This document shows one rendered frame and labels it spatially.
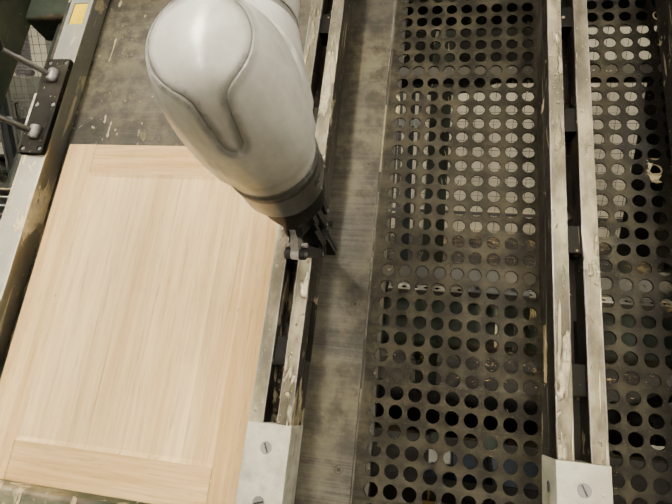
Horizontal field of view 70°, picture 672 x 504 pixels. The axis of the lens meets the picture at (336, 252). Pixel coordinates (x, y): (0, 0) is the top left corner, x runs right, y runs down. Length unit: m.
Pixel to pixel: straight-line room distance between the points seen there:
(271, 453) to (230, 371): 0.15
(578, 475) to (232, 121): 0.55
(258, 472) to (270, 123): 0.47
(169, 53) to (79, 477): 0.67
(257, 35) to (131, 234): 0.61
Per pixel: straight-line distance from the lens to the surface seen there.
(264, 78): 0.33
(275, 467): 0.68
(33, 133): 1.04
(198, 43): 0.33
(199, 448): 0.78
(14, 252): 0.98
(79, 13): 1.19
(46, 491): 0.87
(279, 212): 0.47
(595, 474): 0.69
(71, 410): 0.88
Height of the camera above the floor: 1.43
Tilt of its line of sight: 17 degrees down
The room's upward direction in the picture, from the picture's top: straight up
